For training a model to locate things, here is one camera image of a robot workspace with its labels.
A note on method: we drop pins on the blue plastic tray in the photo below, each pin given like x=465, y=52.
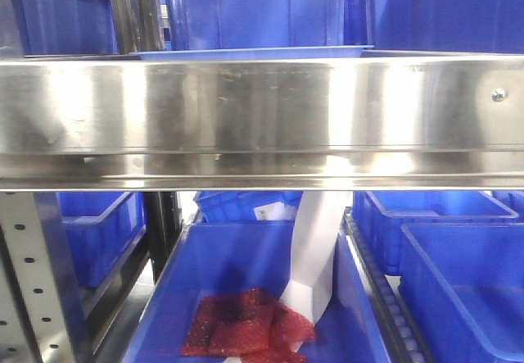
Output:
x=251, y=54

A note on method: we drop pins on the perforated metal shelf upright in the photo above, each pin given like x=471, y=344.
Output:
x=37, y=247

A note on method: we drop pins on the blue bin rear centre labelled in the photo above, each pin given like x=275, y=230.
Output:
x=233, y=206

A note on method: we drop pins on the blue bin centre lower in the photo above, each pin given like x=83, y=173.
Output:
x=221, y=259

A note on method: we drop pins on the blue bin lower right back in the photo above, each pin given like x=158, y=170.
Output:
x=379, y=216

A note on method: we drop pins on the red mesh bag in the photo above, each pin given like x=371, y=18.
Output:
x=252, y=325

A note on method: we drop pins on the blue bin upper centre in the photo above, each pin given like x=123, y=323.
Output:
x=225, y=24

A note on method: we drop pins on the blue bin lower left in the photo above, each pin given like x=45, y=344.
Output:
x=99, y=226

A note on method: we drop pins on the roller conveyor track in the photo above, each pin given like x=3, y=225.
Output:
x=403, y=341

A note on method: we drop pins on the blue bin upper right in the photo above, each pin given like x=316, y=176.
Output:
x=494, y=26

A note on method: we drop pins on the blue bin lower right front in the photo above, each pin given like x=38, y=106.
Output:
x=463, y=285

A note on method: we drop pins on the blue bin upper left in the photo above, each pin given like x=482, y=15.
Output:
x=66, y=27

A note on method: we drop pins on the dark metal shelf post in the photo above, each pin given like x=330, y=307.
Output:
x=164, y=226

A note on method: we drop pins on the stainless steel shelf rail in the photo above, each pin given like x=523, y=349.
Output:
x=395, y=122

